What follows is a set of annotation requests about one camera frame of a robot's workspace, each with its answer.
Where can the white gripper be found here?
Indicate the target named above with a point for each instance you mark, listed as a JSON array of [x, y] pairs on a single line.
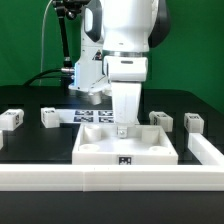
[[125, 75]]

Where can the white square table top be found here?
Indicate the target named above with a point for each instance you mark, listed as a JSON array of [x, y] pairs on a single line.
[[99, 144]]

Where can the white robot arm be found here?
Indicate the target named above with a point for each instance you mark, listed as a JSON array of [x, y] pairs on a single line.
[[116, 36]]

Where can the white sheet with tags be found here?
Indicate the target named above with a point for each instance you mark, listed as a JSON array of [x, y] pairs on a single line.
[[76, 116]]

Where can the white U-shaped obstacle fence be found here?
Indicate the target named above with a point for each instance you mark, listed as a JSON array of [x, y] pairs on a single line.
[[111, 178]]

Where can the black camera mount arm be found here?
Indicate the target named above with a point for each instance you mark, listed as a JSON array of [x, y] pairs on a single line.
[[67, 9]]

